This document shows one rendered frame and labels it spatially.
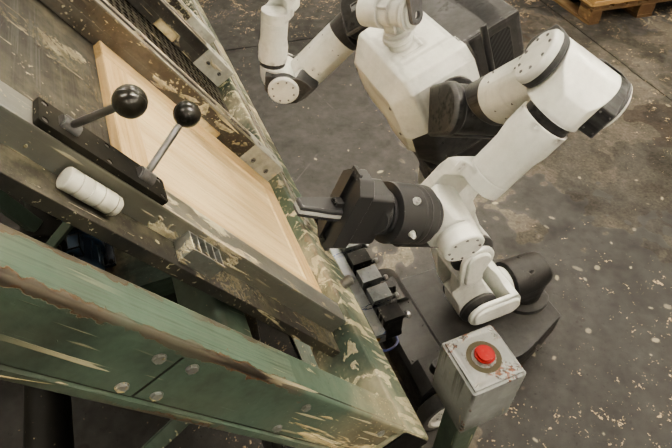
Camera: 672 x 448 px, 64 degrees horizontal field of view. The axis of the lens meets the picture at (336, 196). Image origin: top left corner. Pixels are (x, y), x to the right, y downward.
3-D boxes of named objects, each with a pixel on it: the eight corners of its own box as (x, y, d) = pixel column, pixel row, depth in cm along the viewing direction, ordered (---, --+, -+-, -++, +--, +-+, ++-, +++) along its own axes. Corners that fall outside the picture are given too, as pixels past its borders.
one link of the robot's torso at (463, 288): (472, 275, 205) (463, 198, 170) (503, 317, 192) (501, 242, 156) (437, 294, 204) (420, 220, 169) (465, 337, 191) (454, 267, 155)
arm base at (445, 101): (488, 133, 109) (501, 77, 105) (522, 155, 98) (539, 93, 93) (419, 129, 105) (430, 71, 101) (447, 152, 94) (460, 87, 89)
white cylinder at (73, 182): (55, 192, 62) (110, 222, 68) (73, 176, 61) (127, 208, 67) (54, 176, 64) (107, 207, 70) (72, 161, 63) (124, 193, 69)
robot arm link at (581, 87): (525, 207, 74) (643, 104, 63) (466, 168, 72) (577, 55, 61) (517, 166, 83) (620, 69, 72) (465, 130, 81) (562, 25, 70)
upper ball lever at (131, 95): (71, 150, 65) (151, 120, 59) (42, 132, 62) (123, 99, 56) (80, 125, 66) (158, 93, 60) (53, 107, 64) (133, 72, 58)
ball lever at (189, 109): (157, 194, 72) (211, 113, 75) (135, 180, 70) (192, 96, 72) (143, 187, 75) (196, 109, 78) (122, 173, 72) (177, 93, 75)
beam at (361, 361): (386, 471, 106) (431, 440, 105) (358, 464, 97) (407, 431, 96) (178, 10, 253) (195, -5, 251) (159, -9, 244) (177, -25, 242)
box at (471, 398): (507, 414, 114) (528, 372, 101) (458, 436, 111) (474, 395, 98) (476, 366, 122) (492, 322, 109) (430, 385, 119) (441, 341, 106)
